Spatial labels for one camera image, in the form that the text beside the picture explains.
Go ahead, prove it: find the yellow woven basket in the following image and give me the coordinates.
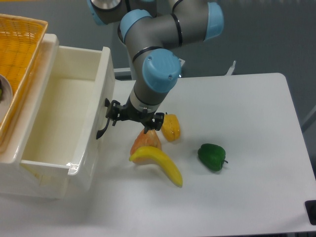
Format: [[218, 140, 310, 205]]
[[0, 14, 48, 143]]

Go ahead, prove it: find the yellow toy bell pepper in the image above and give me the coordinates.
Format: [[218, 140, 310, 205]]
[[161, 114, 181, 142]]

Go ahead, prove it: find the yellow toy banana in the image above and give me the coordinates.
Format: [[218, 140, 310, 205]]
[[129, 146, 183, 188]]

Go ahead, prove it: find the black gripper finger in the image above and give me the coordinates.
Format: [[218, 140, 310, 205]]
[[105, 100, 122, 126], [144, 113, 164, 134]]

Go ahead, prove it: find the white drawer cabinet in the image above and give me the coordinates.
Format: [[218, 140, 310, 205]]
[[0, 34, 59, 198]]

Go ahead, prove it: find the black table corner clamp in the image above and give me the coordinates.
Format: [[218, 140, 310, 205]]
[[305, 200, 316, 226]]

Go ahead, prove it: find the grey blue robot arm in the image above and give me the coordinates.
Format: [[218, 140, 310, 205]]
[[87, 0, 224, 131]]

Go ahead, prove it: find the green toy bell pepper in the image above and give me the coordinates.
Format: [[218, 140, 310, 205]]
[[197, 143, 228, 172]]

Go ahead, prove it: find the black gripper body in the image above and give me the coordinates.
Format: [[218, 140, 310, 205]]
[[120, 102, 155, 126]]

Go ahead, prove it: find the grey bowl in basket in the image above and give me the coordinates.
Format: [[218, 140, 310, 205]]
[[0, 75, 13, 121]]

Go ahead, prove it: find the orange toy fruit wedge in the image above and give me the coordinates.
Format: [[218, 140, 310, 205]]
[[130, 130, 162, 165]]

